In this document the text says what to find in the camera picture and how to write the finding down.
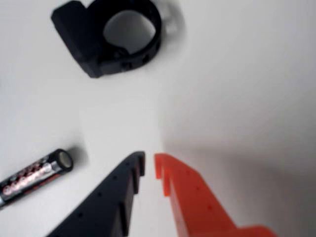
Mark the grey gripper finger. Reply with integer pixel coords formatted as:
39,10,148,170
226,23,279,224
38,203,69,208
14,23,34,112
45,151,146,237

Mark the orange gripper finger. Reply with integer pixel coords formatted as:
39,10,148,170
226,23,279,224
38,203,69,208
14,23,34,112
153,153,278,237

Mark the black AAA battery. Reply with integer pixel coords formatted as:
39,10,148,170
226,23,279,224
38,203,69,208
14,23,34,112
0,148,74,210

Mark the black plastic ring clip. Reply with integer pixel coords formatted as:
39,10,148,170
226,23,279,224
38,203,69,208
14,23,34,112
51,0,162,79

